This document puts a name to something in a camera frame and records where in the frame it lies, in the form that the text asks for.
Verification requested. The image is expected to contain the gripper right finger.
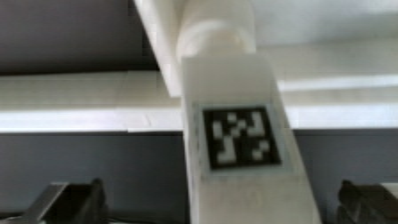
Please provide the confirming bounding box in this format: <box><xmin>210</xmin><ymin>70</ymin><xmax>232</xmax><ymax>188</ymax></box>
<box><xmin>336</xmin><ymin>180</ymin><xmax>398</xmax><ymax>224</ymax></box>

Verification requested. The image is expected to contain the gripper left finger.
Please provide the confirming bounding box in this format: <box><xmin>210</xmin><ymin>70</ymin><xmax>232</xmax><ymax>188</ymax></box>
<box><xmin>13</xmin><ymin>178</ymin><xmax>109</xmax><ymax>224</ymax></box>

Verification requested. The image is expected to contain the white table leg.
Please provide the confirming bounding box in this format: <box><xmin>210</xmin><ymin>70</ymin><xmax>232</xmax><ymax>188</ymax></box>
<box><xmin>178</xmin><ymin>21</ymin><xmax>322</xmax><ymax>224</ymax></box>

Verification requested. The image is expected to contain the white square table top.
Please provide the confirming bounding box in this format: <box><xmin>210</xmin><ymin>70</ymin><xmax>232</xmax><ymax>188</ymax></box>
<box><xmin>130</xmin><ymin>0</ymin><xmax>398</xmax><ymax>97</ymax></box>

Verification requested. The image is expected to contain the white front fence bar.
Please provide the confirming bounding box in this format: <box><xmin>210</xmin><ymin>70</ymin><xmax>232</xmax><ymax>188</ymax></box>
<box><xmin>0</xmin><ymin>38</ymin><xmax>398</xmax><ymax>133</ymax></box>

